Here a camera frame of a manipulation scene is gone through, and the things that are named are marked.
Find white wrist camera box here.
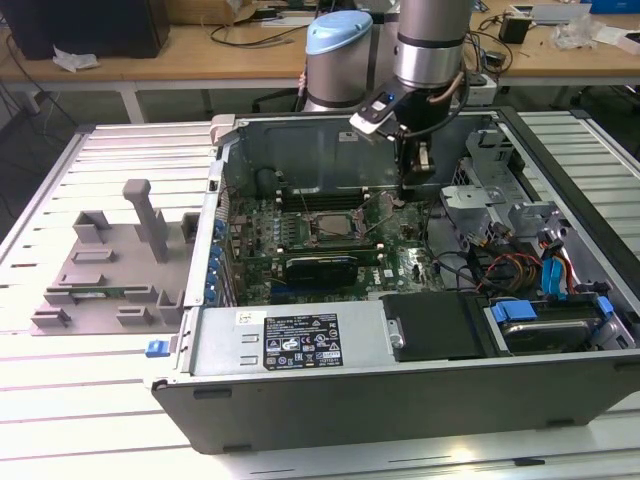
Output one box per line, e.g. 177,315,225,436
348,89,406,142

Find blue flat wire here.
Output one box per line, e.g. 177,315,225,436
542,252,571,301

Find black RAM slot row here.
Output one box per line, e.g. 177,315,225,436
277,242,385,266
275,185,370,210

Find green motherboard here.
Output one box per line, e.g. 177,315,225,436
224,192,446,306

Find grey case corner latch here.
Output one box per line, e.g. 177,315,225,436
208,113,239,147

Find black camera cable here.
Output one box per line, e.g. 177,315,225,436
402,69,472,139

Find black disk bay plate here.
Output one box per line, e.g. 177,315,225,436
379,292,489,364

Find grey power supply with label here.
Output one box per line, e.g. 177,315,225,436
189,301,391,377

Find metal drive cage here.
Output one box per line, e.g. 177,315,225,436
439,128,571,251

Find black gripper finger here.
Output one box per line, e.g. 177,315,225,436
399,142,437,199

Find open grey PC case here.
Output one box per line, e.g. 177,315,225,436
149,105,640,456

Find white flat box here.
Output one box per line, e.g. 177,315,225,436
594,24,640,56

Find grey parts rack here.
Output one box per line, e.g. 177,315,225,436
30,178,202,337

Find silver CPU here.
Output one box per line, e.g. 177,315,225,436
312,215,359,239

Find small black box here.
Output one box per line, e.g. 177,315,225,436
498,13,530,44

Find black cylinder component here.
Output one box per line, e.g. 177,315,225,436
254,167,279,200

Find CPU socket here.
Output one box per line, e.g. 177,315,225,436
307,207,369,249

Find clear plastic bag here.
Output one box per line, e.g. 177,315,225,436
552,13,601,51

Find crumpled white paper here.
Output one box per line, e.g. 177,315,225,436
52,44,99,74

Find red and yellow wire bundle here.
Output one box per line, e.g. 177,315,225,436
477,253,544,294

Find black graphics card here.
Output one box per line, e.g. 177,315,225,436
282,253,360,290

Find large black box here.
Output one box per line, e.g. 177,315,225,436
0,0,171,61

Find thin red wire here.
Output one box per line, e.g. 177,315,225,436
561,254,576,297

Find metal socket cover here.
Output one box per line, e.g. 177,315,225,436
352,190,402,235

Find hard disk in blue carrier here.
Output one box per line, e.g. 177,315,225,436
492,294,614,357

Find grey flat device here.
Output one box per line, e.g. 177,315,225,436
509,3,556,26

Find black wire bundle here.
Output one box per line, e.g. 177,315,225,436
424,202,494,292

